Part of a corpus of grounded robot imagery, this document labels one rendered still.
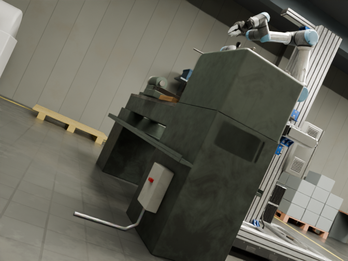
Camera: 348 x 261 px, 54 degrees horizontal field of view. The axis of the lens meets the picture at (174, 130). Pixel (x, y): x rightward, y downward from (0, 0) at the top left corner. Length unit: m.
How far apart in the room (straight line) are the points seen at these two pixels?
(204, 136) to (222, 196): 0.37
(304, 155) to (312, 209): 4.55
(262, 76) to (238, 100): 0.20
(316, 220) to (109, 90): 4.95
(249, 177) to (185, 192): 0.41
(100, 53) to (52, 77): 0.97
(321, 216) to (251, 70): 6.14
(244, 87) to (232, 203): 0.68
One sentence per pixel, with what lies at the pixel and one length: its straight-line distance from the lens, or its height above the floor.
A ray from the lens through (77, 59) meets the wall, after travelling 6.62.
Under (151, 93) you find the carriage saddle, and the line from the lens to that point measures 2.96.
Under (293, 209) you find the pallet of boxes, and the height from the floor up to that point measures 0.29.
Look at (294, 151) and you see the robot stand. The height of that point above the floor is 0.95.
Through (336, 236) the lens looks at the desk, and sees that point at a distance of 9.43.
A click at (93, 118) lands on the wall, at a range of 6.63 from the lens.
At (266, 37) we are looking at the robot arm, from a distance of 2.54.
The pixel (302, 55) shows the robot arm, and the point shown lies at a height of 1.58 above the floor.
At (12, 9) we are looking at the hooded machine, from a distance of 5.77.
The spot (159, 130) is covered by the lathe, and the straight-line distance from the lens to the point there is 3.57.
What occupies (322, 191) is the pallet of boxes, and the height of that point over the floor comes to 0.86.
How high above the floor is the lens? 0.64
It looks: 1 degrees up
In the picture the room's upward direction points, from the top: 25 degrees clockwise
